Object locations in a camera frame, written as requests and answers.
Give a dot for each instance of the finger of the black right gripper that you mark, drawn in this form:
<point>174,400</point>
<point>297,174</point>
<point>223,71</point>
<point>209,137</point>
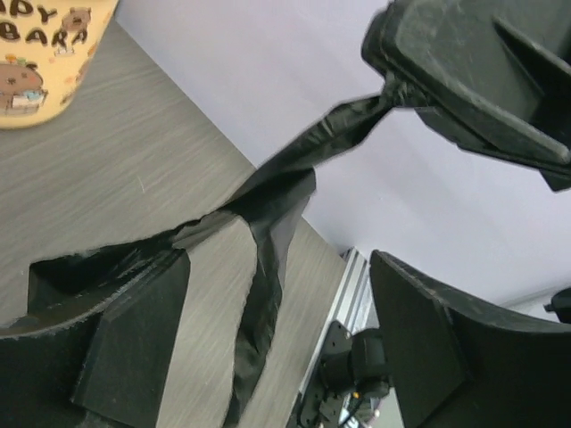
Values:
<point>498,68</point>
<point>557,177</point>

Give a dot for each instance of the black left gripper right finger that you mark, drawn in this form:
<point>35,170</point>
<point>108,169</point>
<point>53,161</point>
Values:
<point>459,361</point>

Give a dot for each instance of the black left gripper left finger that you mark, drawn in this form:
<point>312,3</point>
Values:
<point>95,345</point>

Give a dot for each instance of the black trash bag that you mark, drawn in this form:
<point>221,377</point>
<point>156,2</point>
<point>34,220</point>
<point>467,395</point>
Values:
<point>271,202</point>

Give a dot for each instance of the yellow capybara trash bin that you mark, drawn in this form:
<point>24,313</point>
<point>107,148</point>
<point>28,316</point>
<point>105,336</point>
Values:
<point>46,49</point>

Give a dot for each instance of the aluminium frame rail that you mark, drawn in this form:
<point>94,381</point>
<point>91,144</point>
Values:
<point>352,310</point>

